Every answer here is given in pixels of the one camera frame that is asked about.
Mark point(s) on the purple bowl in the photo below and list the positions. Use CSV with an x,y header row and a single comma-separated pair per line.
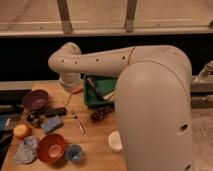
x,y
36,99

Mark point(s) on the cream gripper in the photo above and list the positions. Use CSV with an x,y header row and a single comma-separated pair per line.
x,y
70,82

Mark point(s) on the small blue bowl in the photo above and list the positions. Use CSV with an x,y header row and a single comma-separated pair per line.
x,y
74,153

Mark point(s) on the orange fruit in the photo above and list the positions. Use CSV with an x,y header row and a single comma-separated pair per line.
x,y
21,131

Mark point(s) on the grey blue cloth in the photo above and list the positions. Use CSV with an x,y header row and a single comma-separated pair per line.
x,y
27,150

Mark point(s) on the orange red bowl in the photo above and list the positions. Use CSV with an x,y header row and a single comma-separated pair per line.
x,y
51,148

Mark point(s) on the wooden window post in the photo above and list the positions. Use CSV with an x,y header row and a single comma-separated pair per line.
x,y
130,15
64,16

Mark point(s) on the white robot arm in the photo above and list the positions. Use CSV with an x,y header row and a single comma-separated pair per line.
x,y
152,100

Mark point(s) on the green plastic tray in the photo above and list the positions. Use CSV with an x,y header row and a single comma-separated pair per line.
x,y
104,86

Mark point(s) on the black rectangular block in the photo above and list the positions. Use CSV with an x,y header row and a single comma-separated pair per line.
x,y
60,111

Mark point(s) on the blue sponge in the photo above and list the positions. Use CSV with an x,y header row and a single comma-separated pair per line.
x,y
51,124

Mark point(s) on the metal fork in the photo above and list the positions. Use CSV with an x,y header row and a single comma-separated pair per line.
x,y
74,115

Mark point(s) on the left wooden window post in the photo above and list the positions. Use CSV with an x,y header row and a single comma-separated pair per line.
x,y
64,16

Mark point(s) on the white cup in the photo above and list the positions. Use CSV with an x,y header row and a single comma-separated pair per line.
x,y
114,141

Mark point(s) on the right wooden window post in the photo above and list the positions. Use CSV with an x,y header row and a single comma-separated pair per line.
x,y
130,15

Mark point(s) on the red chili pepper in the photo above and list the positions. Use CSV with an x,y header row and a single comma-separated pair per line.
x,y
77,90

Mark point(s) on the bunch of dark grapes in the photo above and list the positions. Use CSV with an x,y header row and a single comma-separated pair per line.
x,y
100,113

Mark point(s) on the cream wedge in tray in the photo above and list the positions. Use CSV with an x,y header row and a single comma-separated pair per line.
x,y
110,96

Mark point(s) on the dark utensil in tray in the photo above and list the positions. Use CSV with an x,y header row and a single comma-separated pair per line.
x,y
93,87

